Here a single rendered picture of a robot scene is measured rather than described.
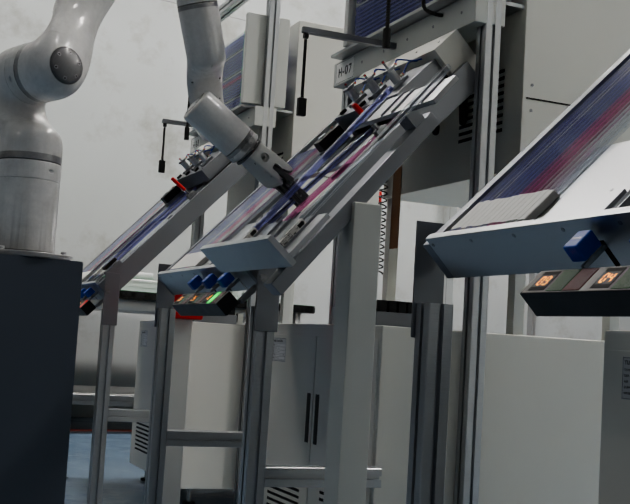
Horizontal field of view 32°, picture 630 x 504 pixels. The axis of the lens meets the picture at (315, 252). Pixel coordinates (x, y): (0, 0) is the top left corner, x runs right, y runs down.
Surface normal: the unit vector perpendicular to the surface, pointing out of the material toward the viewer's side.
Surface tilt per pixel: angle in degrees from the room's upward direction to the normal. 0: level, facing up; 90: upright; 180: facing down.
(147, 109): 90
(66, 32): 56
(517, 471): 90
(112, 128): 90
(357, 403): 90
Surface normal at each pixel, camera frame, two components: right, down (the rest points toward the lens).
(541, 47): 0.39, -0.05
